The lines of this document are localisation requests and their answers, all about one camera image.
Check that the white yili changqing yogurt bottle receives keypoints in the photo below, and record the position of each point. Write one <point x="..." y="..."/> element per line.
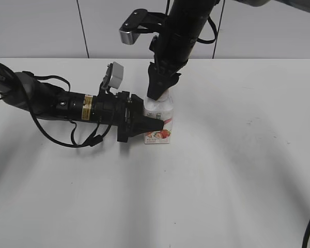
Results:
<point x="161" y="110"/>

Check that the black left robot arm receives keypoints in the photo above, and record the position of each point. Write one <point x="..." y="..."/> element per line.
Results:
<point x="42" y="100"/>

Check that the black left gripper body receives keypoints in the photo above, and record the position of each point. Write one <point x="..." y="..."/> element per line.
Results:
<point x="112" y="110"/>

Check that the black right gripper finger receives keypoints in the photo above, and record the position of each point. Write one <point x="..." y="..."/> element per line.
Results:
<point x="171" y="78"/>
<point x="158" y="83"/>

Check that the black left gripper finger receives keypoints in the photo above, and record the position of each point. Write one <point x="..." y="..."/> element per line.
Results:
<point x="145" y="125"/>
<point x="136" y="107"/>

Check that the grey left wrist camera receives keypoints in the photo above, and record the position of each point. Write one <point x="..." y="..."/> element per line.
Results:
<point x="115" y="75"/>

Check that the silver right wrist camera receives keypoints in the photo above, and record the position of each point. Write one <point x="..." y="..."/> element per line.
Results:
<point x="141" y="21"/>

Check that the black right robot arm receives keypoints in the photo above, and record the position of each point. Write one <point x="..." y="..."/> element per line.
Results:
<point x="188" y="22"/>

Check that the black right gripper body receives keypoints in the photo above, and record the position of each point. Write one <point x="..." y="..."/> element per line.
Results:
<point x="171" y="51"/>

